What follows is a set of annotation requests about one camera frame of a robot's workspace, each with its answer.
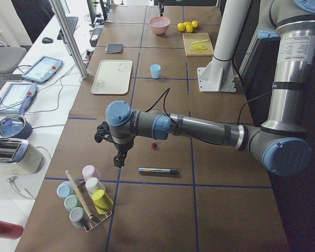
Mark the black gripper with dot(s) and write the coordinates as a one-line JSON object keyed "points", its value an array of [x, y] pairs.
{"points": [[122, 148]]}

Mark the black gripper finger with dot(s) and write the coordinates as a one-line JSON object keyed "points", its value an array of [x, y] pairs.
{"points": [[161, 8]]}

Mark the pink bowl of ice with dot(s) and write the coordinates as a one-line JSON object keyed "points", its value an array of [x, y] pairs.
{"points": [[159, 25]]}

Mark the cup rack with cups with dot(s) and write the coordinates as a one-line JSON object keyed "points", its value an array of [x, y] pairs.
{"points": [[85, 209]]}

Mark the light blue plastic cup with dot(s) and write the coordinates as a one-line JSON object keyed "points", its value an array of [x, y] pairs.
{"points": [[155, 70]]}

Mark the steel muddler black tip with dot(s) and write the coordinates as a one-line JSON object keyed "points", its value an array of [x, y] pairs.
{"points": [[157, 171]]}

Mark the yellow lemon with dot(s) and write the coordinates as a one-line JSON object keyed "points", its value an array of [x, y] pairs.
{"points": [[189, 28], [181, 27], [187, 23], [195, 23]]}

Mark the red strawberry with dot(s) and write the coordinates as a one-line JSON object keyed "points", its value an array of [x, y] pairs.
{"points": [[154, 145]]}

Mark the bamboo cutting board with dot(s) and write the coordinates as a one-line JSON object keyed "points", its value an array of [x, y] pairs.
{"points": [[197, 44]]}

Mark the lemon slices row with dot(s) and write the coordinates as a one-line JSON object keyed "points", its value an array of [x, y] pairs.
{"points": [[198, 47]]}

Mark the yellow plastic knife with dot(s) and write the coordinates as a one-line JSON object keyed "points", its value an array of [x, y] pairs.
{"points": [[200, 41]]}

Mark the grey folded cloth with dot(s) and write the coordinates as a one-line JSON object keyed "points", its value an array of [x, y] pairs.
{"points": [[113, 48]]}

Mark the black box with label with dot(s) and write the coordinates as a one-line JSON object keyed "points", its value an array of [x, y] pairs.
{"points": [[95, 36]]}

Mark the cream bear tray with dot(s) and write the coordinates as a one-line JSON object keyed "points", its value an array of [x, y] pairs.
{"points": [[112, 77]]}

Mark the white pillar with base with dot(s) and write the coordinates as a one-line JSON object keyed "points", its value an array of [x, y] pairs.
{"points": [[218, 75]]}

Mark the blue pot with lid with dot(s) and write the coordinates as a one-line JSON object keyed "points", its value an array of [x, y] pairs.
{"points": [[15, 126]]}

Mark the blue teach pendant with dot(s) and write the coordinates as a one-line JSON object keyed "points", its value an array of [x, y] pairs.
{"points": [[42, 70], [18, 97]]}

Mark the black computer mouse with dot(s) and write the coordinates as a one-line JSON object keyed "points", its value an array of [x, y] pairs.
{"points": [[47, 40]]}

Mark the red bottle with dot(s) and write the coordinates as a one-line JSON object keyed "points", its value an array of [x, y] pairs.
{"points": [[10, 230]]}

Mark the aluminium frame post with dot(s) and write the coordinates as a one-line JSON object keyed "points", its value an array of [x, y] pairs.
{"points": [[69, 38]]}

